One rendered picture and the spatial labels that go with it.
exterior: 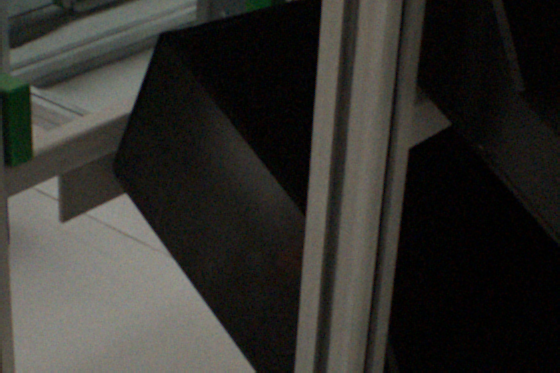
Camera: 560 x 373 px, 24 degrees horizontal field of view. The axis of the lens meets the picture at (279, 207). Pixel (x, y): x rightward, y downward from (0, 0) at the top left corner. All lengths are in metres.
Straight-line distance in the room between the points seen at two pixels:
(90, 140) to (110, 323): 0.69
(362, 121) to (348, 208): 0.03
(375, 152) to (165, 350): 0.84
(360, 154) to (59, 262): 0.96
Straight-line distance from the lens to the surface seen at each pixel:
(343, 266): 0.36
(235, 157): 0.43
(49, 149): 0.51
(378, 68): 0.33
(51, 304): 1.23
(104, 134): 0.53
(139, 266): 1.28
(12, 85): 0.48
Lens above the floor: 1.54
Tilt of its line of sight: 29 degrees down
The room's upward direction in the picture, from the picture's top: 4 degrees clockwise
